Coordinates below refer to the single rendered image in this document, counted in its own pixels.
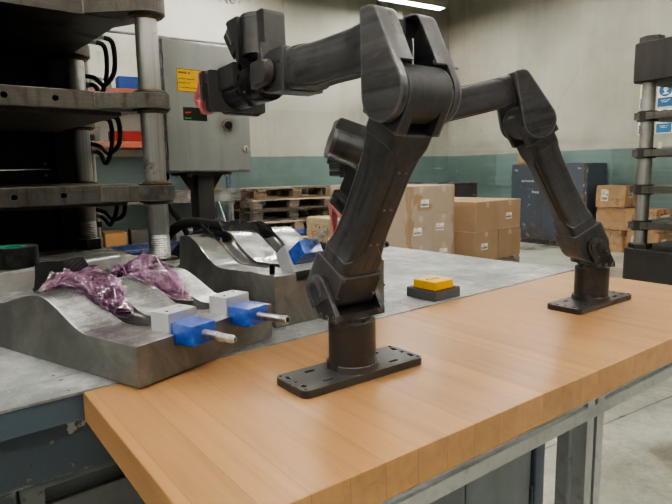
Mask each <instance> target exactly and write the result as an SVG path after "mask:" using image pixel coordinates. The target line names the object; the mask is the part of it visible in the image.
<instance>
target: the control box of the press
mask: <svg viewBox="0 0 672 504"><path fill-rule="evenodd" d="M158 44H159V61H160V77H161V90H163V91H165V92H167V93H168V94H169V95H170V108H171V110H170V111H169V112H168V113H165V114H164V115H163V127H164V143H165V160H166V176H167V181H168V179H169V173H171V176H172V175H175V177H181V178H182V180H183V181H184V182H185V184H186V185H187V187H188V188H189V189H190V191H191V208H192V217H197V218H206V219H213V220H215V201H214V189H215V187H216V185H217V183H218V181H219V180H220V178H221V176H222V175H223V176H228V174H232V172H250V170H251V153H250V128H249V116H237V115H224V114H223V113H222V112H213V115H205V114H201V113H200V109H199V108H198V107H197V106H196V105H195V103H194V95H195V93H196V90H197V87H198V73H199V72H201V71H207V70H210V69H211V70H218V68H220V67H222V66H225V65H227V64H229V63H232V62H236V59H235V60H234V59H233V57H232V56H231V54H230V51H229V49H228V47H224V46H216V45H209V44H202V43H195V42H188V41H181V40H174V39H167V38H160V37H158ZM168 209H169V212H170V213H171V215H172V216H173V217H174V218H175V219H176V221H178V220H181V219H182V218H181V216H180V215H179V214H178V213H177V212H176V210H175V209H174V208H173V206H172V205H171V203H170V204H168Z"/></svg>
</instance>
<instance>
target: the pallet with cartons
mask: <svg viewBox="0 0 672 504"><path fill-rule="evenodd" d="M520 204H521V199H516V198H481V197H455V198H454V254H455V255H463V256H471V257H479V258H487V259H495V260H503V261H511V262H519V263H520V256H519V254H520V237H521V228H520V227H519V226H520Z"/></svg>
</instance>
